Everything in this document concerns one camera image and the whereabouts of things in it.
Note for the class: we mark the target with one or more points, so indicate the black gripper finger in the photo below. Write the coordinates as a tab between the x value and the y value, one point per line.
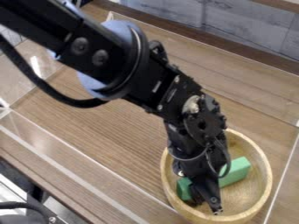
209	189
190	194

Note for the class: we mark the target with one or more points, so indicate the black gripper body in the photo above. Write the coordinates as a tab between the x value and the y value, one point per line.
195	126

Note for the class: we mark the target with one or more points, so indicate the round wooden bowl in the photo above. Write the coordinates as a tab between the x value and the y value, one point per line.
243	198

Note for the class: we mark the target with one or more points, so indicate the green rectangular block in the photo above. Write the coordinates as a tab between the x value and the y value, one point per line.
239	170

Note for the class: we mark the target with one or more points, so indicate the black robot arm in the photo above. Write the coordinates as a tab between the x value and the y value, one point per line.
122	65

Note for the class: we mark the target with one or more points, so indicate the clear acrylic enclosure wall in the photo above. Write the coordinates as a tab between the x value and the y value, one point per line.
95	156

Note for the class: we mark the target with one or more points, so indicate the black metal frame bracket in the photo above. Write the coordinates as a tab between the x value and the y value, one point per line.
52	211

